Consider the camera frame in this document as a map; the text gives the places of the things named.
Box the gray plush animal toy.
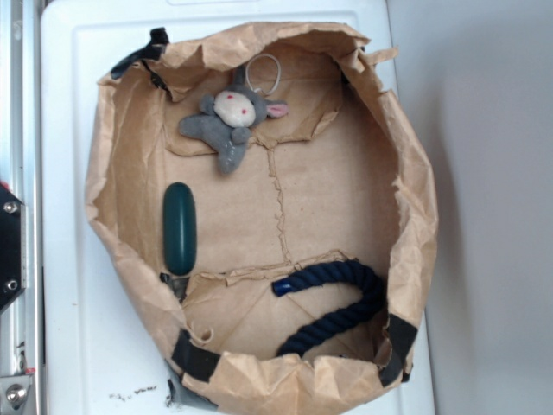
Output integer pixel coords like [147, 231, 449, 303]
[178, 66, 289, 175]

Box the brown paper bag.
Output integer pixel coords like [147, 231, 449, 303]
[86, 22, 438, 414]

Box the dark green oblong capsule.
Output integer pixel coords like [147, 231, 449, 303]
[162, 182, 197, 276]

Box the black mounting plate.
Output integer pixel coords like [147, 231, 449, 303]
[0, 184, 24, 313]

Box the dark blue twisted rope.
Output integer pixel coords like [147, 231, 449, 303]
[271, 259, 387, 358]

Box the aluminum frame rail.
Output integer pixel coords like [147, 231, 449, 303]
[1, 1, 46, 414]

